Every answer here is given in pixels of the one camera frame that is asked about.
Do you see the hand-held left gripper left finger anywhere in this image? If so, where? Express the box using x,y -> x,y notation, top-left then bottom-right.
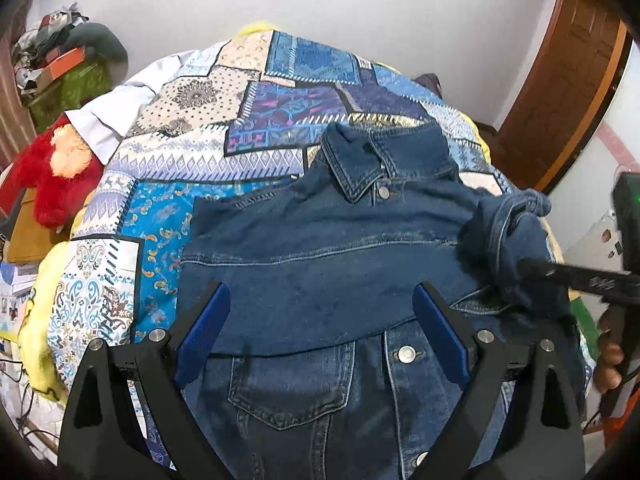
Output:
57,280 -> 236,480

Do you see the stack of papers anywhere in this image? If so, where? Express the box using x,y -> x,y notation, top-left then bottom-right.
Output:
0,260 -> 40,333

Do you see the white wall socket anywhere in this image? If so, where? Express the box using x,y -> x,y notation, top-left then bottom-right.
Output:
597,210 -> 626,261

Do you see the dark cloth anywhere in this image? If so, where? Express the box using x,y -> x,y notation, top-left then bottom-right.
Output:
415,74 -> 444,97

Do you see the brown wooden board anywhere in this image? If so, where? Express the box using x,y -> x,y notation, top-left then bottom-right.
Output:
5,187 -> 60,266

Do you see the red plush toy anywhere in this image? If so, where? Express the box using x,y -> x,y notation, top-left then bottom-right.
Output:
10,112 -> 106,228

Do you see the patchwork printed blanket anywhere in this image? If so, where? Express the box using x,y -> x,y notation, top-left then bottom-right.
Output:
47,27 -> 561,393

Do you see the person's right hand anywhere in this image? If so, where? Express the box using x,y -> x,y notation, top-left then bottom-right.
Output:
593,306 -> 625,394

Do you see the striped curtain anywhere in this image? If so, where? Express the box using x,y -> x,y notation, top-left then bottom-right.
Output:
0,72 -> 40,171

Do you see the white shirt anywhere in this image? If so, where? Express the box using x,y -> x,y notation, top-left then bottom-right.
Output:
65,50 -> 226,166

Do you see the dark grey-green cushion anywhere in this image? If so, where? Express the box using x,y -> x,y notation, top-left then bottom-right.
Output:
67,22 -> 130,63

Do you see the pile of clutter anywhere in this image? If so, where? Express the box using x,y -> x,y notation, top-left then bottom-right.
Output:
12,5 -> 88,93

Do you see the blue denim jacket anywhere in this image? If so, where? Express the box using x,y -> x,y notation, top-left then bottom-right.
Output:
177,122 -> 588,480

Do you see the wooden door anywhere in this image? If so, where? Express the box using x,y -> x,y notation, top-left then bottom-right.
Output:
492,0 -> 632,196

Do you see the orange box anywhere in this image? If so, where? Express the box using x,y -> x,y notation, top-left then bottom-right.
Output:
40,47 -> 86,86

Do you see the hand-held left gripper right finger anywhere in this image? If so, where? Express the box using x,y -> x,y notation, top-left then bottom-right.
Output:
407,281 -> 587,480

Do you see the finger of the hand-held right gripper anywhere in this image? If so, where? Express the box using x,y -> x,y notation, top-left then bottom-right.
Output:
520,257 -> 633,303

